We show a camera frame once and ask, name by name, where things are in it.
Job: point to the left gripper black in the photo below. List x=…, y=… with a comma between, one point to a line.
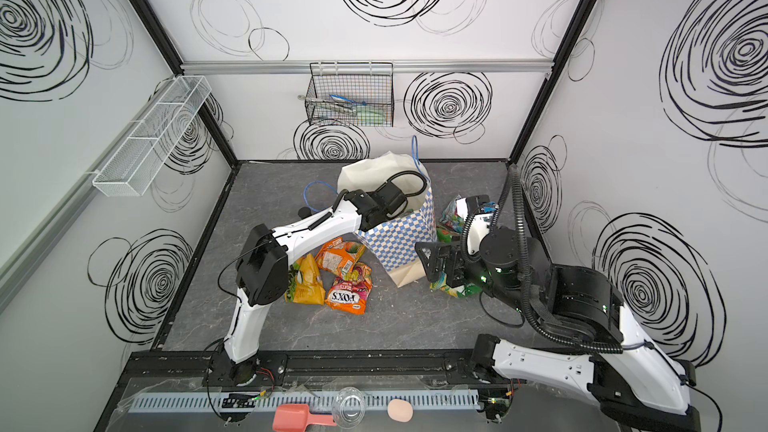
x=391, y=197

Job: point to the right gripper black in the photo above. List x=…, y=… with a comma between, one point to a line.
x=447, y=264

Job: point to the green snack packet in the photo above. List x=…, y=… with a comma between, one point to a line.
x=447, y=235
x=461, y=291

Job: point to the teal Fox's candy bag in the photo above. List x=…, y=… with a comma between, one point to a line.
x=454, y=215

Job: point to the checkered paper bag blue handles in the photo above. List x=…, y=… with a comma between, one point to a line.
x=402, y=186

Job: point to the orange fruit snack packet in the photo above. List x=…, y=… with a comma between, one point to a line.
x=343, y=259

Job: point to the orange Fox's candy bag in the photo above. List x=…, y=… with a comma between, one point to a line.
x=349, y=297

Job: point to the yellow snack packet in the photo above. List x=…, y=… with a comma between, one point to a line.
x=305, y=285

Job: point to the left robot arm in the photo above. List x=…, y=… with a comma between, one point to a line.
x=262, y=268

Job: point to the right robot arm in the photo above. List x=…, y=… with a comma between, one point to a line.
x=599, y=351

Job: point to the small dark spice bottle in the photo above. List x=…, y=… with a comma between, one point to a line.
x=305, y=212

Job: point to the pink oval sponge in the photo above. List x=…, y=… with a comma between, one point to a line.
x=400, y=410

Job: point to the pink plastic scoop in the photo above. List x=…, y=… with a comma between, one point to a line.
x=297, y=417

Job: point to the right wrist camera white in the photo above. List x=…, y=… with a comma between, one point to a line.
x=477, y=222

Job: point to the items in wire basket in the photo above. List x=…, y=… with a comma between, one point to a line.
x=342, y=109

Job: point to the black wire wall basket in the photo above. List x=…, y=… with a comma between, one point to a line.
x=370, y=82

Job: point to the grey slotted cable duct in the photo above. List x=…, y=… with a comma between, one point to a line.
x=320, y=401

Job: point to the clear acrylic wall shelf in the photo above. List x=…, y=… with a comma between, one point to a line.
x=167, y=134

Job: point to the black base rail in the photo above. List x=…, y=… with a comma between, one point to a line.
x=433, y=367

